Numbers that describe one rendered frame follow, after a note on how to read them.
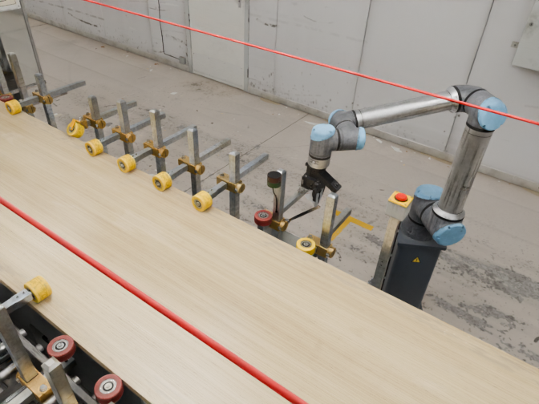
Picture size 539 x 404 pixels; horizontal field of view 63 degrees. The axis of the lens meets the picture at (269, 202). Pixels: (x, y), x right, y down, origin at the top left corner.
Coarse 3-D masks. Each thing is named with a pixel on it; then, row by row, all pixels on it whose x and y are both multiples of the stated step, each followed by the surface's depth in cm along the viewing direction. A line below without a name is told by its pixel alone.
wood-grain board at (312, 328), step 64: (0, 128) 249; (0, 192) 201; (64, 192) 203; (128, 192) 205; (0, 256) 169; (64, 256) 171; (128, 256) 172; (192, 256) 174; (256, 256) 175; (64, 320) 147; (128, 320) 148; (192, 320) 149; (256, 320) 150; (320, 320) 152; (384, 320) 153; (128, 384) 130; (192, 384) 131; (256, 384) 132; (320, 384) 133; (384, 384) 133; (448, 384) 134; (512, 384) 135
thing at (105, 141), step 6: (162, 114) 259; (144, 120) 251; (150, 120) 253; (132, 126) 245; (138, 126) 247; (144, 126) 251; (102, 138) 233; (108, 138) 233; (114, 138) 236; (102, 144) 230
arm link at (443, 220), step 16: (480, 96) 177; (480, 112) 174; (464, 128) 186; (480, 128) 178; (496, 128) 176; (464, 144) 186; (480, 144) 182; (464, 160) 188; (480, 160) 188; (448, 176) 199; (464, 176) 192; (448, 192) 200; (464, 192) 197; (432, 208) 211; (448, 208) 203; (432, 224) 211; (448, 224) 205; (448, 240) 210
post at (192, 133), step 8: (192, 128) 204; (192, 136) 204; (192, 144) 207; (192, 152) 210; (192, 160) 213; (192, 176) 219; (200, 176) 221; (192, 184) 222; (200, 184) 223; (192, 192) 226
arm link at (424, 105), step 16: (432, 96) 185; (448, 96) 185; (464, 96) 183; (336, 112) 186; (352, 112) 184; (368, 112) 183; (384, 112) 183; (400, 112) 184; (416, 112) 185; (432, 112) 187; (464, 112) 188
